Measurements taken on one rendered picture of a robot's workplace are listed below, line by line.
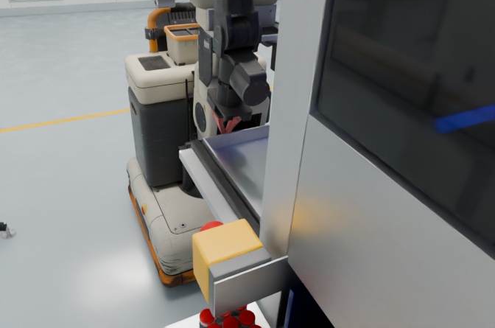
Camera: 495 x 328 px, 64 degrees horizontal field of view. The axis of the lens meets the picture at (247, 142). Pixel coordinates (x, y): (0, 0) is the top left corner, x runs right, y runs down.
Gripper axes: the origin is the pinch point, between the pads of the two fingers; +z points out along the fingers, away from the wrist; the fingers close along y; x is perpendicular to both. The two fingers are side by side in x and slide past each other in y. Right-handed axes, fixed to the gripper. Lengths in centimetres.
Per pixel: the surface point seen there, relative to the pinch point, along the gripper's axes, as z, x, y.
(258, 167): 1.2, 3.0, 11.6
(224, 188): -1.4, -7.6, 16.7
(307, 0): -46, -13, 35
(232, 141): 1.9, 1.4, 1.3
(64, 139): 119, -34, -151
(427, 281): -34, -13, 55
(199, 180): 1.7, -10.2, 10.7
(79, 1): 159, 15, -461
